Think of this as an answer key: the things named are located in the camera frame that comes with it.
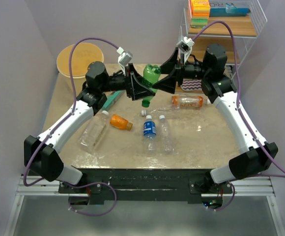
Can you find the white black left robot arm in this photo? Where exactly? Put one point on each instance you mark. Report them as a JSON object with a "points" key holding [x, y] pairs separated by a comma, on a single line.
{"points": [[41, 153]]}

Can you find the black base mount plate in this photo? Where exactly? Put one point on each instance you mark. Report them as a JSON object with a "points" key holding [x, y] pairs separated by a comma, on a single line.
{"points": [[174, 185]]}

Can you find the green plastic bottle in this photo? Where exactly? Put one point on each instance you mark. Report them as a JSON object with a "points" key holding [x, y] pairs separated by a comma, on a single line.
{"points": [[151, 75]]}

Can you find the crushed clear bottle white cap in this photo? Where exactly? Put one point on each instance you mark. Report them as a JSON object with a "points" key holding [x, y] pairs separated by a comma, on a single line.
{"points": [[169, 111]]}

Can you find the blue label clear bottle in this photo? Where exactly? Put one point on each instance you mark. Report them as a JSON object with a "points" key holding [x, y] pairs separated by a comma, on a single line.
{"points": [[149, 134]]}

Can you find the purple wavy pattern pouch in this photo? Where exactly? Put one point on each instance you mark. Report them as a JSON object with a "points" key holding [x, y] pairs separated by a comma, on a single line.
{"points": [[191, 85]]}

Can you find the teal rectangular box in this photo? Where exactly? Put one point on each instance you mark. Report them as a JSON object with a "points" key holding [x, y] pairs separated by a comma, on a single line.
{"points": [[112, 99]]}

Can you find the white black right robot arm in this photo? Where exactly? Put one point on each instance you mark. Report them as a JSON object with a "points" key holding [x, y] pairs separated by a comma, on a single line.
{"points": [[256, 153]]}

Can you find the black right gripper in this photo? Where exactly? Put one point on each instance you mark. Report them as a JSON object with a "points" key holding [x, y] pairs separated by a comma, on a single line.
{"points": [[168, 84]]}

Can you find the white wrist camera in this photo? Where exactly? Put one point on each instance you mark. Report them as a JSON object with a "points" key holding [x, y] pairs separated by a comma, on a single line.
{"points": [[124, 58], [185, 45]]}

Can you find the slim clear bottle white cap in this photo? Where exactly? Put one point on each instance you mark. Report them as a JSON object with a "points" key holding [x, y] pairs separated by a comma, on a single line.
{"points": [[166, 137]]}

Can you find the orange juice bottle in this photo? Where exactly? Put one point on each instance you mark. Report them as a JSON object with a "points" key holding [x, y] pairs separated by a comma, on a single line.
{"points": [[120, 123]]}

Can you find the large clear square bottle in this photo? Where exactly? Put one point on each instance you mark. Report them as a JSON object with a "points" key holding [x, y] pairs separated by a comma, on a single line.
{"points": [[93, 131]]}

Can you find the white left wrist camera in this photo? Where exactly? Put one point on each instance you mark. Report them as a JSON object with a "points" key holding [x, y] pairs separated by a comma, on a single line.
{"points": [[124, 58]]}

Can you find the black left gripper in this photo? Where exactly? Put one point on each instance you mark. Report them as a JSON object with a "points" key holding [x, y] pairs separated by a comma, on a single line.
{"points": [[134, 87]]}

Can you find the white wire shelf rack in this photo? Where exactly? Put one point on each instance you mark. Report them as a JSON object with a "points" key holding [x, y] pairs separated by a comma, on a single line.
{"points": [[245, 32]]}

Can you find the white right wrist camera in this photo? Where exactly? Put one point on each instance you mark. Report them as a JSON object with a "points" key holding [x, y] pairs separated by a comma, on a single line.
{"points": [[185, 45]]}

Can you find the yellow plastic bin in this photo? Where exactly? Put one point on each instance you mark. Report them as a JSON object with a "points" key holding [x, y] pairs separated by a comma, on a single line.
{"points": [[83, 55]]}

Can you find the stacked colourful sponges top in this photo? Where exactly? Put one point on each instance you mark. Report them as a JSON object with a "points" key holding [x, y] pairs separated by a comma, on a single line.
{"points": [[200, 11]]}

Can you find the orange label clear bottle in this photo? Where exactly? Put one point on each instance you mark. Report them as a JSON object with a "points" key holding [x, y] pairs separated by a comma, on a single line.
{"points": [[192, 102]]}

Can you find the blue box on shelf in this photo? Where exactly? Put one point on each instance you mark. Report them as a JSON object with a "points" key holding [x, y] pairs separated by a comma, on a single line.
{"points": [[228, 9]]}

